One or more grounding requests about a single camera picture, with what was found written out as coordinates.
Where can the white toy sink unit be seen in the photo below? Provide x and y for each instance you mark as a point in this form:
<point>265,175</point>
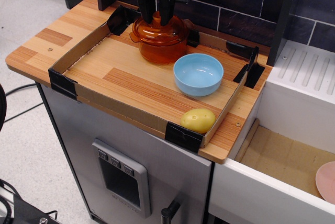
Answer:
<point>270,175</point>

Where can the orange transparent pot lid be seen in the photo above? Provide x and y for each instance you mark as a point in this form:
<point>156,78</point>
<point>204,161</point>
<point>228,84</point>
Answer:
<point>155,34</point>

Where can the yellow toy potato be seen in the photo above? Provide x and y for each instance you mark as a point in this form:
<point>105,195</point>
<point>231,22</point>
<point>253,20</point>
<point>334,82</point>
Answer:
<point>198,120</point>

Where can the pink plate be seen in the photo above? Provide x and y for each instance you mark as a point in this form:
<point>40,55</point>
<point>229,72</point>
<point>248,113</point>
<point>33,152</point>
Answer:
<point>325,181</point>

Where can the silver toy dishwasher cabinet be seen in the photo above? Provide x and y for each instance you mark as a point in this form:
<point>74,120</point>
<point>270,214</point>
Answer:
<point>124,174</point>

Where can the black upright post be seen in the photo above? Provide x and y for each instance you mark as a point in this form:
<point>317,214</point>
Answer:
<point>279,31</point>

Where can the black oven door handle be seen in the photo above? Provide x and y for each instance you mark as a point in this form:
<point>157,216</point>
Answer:
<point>168,213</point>

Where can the light blue bowl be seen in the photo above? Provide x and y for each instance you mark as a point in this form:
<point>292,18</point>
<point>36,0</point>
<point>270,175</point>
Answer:
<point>198,74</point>

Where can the black camera mount foreground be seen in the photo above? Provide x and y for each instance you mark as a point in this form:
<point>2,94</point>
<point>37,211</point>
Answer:
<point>16,210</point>

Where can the cardboard fence with black tape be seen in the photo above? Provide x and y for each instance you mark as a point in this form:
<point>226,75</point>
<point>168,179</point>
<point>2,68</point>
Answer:
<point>106,70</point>

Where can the orange transparent pot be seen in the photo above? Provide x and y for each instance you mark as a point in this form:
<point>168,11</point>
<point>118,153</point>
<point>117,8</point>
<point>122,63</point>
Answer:
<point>165,54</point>

